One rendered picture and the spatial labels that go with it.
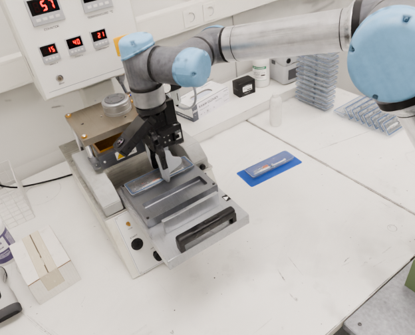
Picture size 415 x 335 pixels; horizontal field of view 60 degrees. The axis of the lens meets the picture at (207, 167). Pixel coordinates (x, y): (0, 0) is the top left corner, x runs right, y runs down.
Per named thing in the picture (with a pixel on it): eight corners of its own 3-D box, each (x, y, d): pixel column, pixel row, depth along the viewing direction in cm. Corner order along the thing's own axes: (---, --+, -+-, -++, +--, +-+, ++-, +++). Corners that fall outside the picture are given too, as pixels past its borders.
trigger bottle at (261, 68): (256, 80, 181) (254, 29, 166) (271, 81, 178) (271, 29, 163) (250, 87, 175) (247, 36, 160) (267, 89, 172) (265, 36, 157)
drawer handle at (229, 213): (177, 248, 80) (173, 235, 77) (231, 216, 85) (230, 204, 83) (181, 253, 78) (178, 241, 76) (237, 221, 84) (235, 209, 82)
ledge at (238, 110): (147, 124, 168) (145, 115, 165) (280, 66, 201) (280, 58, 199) (181, 151, 147) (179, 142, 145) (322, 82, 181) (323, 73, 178)
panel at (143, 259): (139, 275, 101) (112, 217, 97) (226, 224, 113) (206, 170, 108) (141, 278, 100) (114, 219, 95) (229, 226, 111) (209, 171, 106)
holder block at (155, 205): (122, 193, 97) (120, 185, 95) (186, 162, 104) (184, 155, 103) (148, 228, 85) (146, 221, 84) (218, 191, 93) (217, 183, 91)
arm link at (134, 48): (140, 44, 70) (107, 42, 74) (152, 96, 77) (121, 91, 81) (163, 30, 75) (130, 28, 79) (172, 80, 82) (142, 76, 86)
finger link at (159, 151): (171, 169, 89) (159, 136, 85) (165, 171, 88) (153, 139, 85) (163, 164, 93) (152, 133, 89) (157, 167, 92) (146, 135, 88)
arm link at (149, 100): (138, 97, 77) (123, 85, 83) (142, 115, 80) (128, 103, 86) (168, 85, 80) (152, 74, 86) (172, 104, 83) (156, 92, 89)
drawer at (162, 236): (120, 201, 100) (112, 179, 95) (187, 168, 108) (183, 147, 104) (170, 272, 80) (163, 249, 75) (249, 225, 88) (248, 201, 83)
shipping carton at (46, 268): (21, 264, 110) (7, 244, 105) (62, 242, 116) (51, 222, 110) (36, 307, 98) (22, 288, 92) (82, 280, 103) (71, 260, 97)
